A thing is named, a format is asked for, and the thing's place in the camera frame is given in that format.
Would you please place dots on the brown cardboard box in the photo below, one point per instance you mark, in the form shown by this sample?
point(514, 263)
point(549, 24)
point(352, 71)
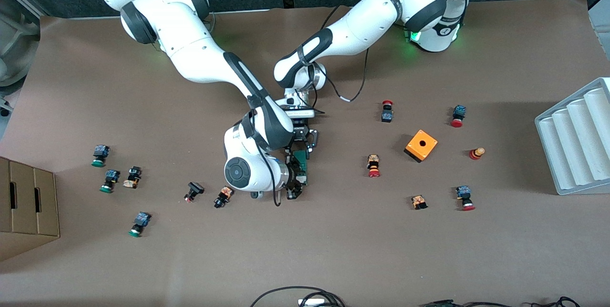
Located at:
point(28, 202)

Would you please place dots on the orange white contact block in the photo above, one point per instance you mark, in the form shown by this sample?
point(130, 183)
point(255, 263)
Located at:
point(419, 201)

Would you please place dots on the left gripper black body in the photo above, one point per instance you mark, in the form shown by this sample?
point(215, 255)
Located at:
point(301, 132)

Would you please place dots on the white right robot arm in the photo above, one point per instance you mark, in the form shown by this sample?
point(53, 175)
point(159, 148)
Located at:
point(190, 54)

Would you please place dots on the white plug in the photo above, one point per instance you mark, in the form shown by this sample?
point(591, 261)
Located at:
point(312, 302)

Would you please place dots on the grey white equipment edge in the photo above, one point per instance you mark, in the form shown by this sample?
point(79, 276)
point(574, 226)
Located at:
point(601, 11)

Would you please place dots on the brown paper table cover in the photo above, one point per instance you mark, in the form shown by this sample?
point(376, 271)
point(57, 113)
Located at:
point(305, 250)

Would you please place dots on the green load switch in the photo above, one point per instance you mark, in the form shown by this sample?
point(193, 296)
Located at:
point(301, 156)

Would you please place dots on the small red orange button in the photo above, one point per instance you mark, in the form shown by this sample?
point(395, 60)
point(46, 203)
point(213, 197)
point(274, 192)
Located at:
point(475, 154)

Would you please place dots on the red mushroom button blue block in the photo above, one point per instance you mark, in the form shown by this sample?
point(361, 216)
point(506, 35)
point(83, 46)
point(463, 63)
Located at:
point(459, 112)
point(463, 193)
point(387, 116)

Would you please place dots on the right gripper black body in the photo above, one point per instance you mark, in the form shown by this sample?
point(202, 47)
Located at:
point(291, 177)

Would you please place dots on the green push button blue block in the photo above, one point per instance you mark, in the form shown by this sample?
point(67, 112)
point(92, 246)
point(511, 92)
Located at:
point(100, 152)
point(111, 177)
point(141, 220)

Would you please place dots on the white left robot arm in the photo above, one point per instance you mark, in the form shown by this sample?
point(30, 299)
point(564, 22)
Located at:
point(362, 21)

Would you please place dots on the red button tan block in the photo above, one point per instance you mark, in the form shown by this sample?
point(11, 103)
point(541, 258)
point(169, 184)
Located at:
point(373, 166)

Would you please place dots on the black button orange block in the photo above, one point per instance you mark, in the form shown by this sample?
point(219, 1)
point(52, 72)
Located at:
point(223, 196)

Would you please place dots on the grey ribbed tray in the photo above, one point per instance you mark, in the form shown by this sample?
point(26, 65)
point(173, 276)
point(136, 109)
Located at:
point(572, 145)

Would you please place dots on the black button red tip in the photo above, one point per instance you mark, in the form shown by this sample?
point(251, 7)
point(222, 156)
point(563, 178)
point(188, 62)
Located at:
point(194, 189)

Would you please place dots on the orange button enclosure box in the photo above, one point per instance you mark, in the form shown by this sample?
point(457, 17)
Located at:
point(429, 141)

